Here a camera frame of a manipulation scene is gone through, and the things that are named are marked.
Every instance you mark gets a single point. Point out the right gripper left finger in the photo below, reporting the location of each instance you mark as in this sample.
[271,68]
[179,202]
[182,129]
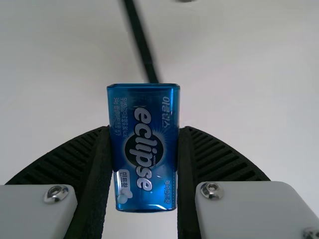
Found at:
[62,174]

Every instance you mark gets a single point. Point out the blue rectangular tin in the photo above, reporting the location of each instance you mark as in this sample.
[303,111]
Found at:
[143,149]

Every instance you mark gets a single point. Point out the black strip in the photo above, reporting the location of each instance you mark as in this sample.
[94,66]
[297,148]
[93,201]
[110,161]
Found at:
[142,42]

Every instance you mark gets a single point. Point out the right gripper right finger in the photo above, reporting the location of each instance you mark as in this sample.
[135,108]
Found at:
[224,186]

